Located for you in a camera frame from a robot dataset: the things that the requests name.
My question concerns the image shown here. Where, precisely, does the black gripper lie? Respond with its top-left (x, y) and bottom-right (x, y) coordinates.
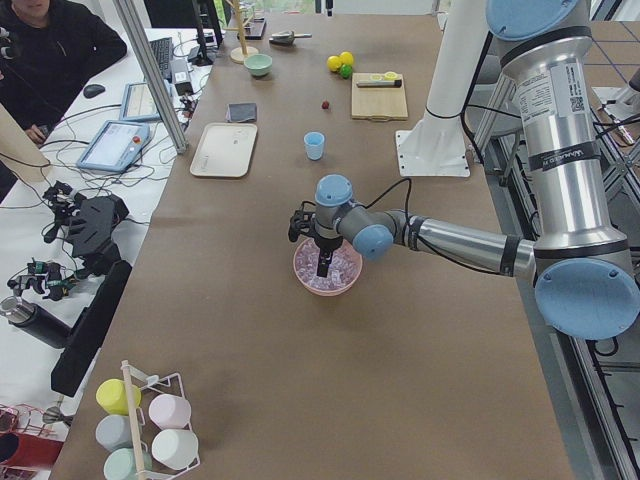
top-left (314, 233), bottom-right (342, 277)

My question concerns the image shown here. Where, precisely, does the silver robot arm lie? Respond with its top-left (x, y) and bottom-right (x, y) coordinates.
top-left (309, 1), bottom-right (639, 340)

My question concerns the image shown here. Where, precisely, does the pink bowl of ice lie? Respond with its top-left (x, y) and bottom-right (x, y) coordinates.
top-left (293, 239), bottom-right (363, 297)

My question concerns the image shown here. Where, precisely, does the light blue plastic cup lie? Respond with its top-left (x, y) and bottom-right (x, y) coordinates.
top-left (303, 131), bottom-right (325, 161)

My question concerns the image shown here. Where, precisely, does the pink cup on rack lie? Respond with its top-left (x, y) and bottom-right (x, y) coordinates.
top-left (148, 394), bottom-right (192, 429)

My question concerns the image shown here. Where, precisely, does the wooden cup tree stand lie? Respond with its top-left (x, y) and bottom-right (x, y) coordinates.
top-left (226, 0), bottom-right (258, 65)

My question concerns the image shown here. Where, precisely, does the metal ice scoop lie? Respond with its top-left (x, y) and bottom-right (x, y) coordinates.
top-left (269, 30), bottom-right (313, 46)

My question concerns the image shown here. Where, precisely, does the white cup on rack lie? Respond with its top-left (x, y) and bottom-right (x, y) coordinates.
top-left (151, 429), bottom-right (199, 470)

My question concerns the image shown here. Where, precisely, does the yellow cup on rack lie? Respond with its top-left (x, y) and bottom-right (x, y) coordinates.
top-left (95, 378), bottom-right (129, 415)

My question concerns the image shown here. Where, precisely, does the grey cup on rack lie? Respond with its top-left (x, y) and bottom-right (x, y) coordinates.
top-left (95, 415), bottom-right (132, 452)

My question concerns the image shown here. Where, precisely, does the green cup on rack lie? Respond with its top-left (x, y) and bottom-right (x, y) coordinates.
top-left (103, 448), bottom-right (137, 480)

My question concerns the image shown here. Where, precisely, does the cream rabbit tray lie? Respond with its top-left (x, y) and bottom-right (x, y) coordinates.
top-left (190, 122), bottom-right (258, 178)

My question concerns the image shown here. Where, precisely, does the wooden cutting board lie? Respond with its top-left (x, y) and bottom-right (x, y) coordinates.
top-left (351, 72), bottom-right (409, 121)

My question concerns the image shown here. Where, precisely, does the grey folded cloth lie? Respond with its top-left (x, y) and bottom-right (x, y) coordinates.
top-left (226, 102), bottom-right (257, 123)

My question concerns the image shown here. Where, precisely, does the green lime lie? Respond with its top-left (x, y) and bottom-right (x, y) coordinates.
top-left (339, 65), bottom-right (353, 79)

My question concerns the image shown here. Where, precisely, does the yellow lemon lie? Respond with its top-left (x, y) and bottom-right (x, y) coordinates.
top-left (326, 55), bottom-right (342, 73)
top-left (339, 51), bottom-right (355, 66)

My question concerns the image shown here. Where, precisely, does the mint green bowl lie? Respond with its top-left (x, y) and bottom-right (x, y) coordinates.
top-left (243, 53), bottom-right (273, 78)

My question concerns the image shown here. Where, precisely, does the blue teach pendant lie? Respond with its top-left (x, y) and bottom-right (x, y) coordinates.
top-left (76, 120), bottom-right (150, 173)
top-left (119, 82), bottom-right (161, 122)

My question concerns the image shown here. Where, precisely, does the black keyboard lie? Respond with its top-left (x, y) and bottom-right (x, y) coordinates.
top-left (149, 37), bottom-right (173, 80)

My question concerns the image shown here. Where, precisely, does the black computer mouse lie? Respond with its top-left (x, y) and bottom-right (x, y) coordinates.
top-left (83, 84), bottom-right (106, 99)

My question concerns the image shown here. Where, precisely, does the black thermos bottle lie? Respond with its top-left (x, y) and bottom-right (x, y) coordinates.
top-left (1, 296), bottom-right (71, 349)

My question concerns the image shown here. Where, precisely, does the person in black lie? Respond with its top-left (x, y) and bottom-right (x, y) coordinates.
top-left (1, 1), bottom-right (127, 145)

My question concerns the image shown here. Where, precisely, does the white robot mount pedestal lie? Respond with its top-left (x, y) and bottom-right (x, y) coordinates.
top-left (396, 0), bottom-right (488, 177)

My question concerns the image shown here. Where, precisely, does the steel handled yellow knife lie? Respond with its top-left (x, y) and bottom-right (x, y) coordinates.
top-left (356, 79), bottom-right (403, 88)

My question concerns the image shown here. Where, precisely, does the white wire cup rack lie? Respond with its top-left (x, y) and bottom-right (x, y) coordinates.
top-left (121, 360), bottom-right (200, 479)

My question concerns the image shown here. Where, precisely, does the aluminium frame post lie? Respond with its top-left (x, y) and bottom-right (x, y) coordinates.
top-left (113, 0), bottom-right (188, 154)

